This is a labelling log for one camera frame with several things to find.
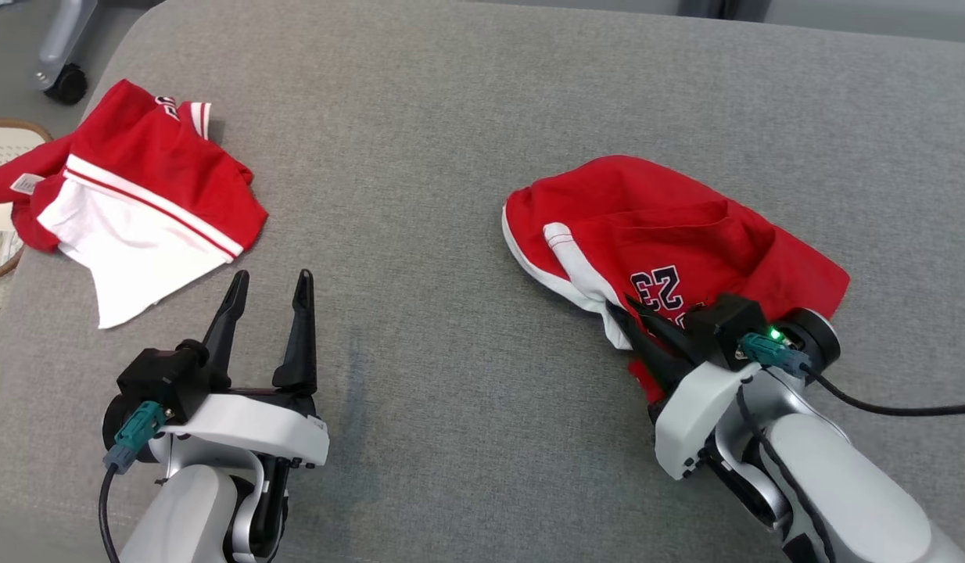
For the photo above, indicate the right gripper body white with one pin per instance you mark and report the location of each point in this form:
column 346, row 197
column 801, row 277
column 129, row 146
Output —
column 690, row 414

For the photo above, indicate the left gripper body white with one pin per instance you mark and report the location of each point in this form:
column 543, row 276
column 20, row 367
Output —
column 256, row 422

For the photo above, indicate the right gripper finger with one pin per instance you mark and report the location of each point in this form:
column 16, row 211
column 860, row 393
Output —
column 670, row 340
column 648, row 356

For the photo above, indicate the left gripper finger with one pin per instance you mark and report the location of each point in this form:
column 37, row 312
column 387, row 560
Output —
column 299, row 352
column 224, row 336

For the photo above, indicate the red shorts with number print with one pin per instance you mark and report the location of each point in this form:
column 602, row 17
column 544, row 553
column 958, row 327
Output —
column 670, row 227

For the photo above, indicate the red white jersey top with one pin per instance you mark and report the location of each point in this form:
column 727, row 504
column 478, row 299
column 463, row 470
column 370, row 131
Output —
column 138, row 172

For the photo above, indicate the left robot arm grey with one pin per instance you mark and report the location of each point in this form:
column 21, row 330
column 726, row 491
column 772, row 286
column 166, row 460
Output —
column 177, row 516

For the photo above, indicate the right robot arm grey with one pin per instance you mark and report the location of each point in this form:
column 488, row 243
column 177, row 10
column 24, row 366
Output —
column 842, row 485

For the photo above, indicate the white wicker laundry basket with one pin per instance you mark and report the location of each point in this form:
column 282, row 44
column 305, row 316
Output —
column 1, row 152

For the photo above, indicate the black caster wheel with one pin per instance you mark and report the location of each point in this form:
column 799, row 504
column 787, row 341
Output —
column 66, row 84

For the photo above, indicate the grey metal stand leg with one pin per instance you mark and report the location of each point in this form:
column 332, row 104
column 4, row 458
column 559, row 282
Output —
column 64, row 35

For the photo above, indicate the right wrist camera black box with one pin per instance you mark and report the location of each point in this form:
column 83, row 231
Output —
column 729, row 324

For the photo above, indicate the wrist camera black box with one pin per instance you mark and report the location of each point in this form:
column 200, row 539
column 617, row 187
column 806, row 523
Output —
column 729, row 324
column 158, row 383

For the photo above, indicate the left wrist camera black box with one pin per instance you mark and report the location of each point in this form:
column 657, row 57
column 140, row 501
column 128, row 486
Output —
column 158, row 383

